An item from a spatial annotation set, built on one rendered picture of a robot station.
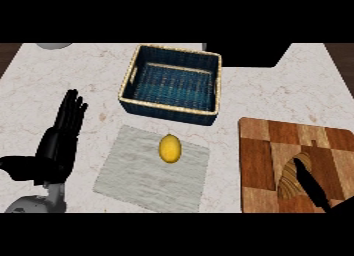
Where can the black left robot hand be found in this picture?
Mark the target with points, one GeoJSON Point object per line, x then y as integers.
{"type": "Point", "coordinates": [56, 146]}

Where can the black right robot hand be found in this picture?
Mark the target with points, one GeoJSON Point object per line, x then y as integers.
{"type": "Point", "coordinates": [314, 188]}

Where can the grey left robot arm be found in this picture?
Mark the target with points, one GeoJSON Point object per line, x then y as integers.
{"type": "Point", "coordinates": [40, 201]}

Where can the striped brown croissant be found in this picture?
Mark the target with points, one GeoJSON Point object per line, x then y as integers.
{"type": "Point", "coordinates": [289, 178]}

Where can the wooden checkered cutting board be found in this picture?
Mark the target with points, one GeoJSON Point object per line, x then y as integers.
{"type": "Point", "coordinates": [298, 166]}

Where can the blue wicker basket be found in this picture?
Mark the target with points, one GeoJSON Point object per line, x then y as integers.
{"type": "Point", "coordinates": [171, 84]}

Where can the grey marble placemat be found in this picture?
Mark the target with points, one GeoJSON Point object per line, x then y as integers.
{"type": "Point", "coordinates": [152, 170]}

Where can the yellow lemon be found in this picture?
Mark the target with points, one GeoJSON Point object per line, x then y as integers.
{"type": "Point", "coordinates": [170, 148]}

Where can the grey round object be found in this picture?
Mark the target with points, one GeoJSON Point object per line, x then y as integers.
{"type": "Point", "coordinates": [54, 45]}

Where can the black appliance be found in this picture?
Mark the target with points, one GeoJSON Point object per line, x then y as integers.
{"type": "Point", "coordinates": [248, 55]}

